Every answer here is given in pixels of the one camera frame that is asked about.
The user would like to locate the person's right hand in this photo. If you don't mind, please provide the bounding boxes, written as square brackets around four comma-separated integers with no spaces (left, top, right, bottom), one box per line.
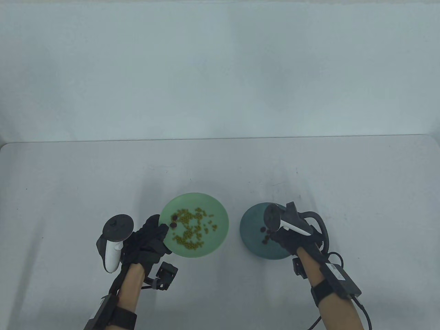
[270,219,325,257]

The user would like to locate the person's left hand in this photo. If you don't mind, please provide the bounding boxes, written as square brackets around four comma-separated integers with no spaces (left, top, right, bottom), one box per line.
[121,215,172,267]

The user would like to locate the dark teal plate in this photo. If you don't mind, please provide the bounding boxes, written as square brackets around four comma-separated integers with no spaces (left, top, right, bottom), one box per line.
[240,203,299,261]

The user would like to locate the light green plate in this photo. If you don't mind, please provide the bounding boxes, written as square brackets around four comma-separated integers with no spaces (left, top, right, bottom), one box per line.
[161,192,230,257]

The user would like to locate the person's left forearm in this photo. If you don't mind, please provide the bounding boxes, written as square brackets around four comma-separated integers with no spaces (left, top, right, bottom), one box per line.
[113,263,147,330]

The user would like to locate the black left forearm sensor box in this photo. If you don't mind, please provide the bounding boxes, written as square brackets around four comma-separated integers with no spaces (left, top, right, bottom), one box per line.
[84,295,119,330]

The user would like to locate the person's right forearm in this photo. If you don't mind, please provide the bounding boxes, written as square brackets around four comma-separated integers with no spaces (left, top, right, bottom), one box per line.
[296,246,365,330]

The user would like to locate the black right forearm sensor box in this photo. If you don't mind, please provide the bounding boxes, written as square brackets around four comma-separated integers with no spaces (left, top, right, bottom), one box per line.
[321,263,362,298]

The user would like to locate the white left hand controller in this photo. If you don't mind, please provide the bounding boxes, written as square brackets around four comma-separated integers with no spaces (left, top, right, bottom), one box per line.
[96,215,134,274]

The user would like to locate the pile of green beans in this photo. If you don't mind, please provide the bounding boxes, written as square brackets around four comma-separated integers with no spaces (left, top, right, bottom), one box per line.
[173,206,219,250]

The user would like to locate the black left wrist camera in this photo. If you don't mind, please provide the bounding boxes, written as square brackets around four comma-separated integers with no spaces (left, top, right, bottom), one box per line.
[156,262,179,290]

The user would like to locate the black left glove cable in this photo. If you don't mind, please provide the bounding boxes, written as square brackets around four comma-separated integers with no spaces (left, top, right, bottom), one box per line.
[111,265,129,299]

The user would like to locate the black left forearm strap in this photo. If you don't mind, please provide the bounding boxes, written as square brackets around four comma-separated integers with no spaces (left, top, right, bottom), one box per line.
[109,307,138,330]

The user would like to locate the long black cable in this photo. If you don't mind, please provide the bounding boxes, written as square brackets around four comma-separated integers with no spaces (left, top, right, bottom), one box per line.
[308,296,372,330]

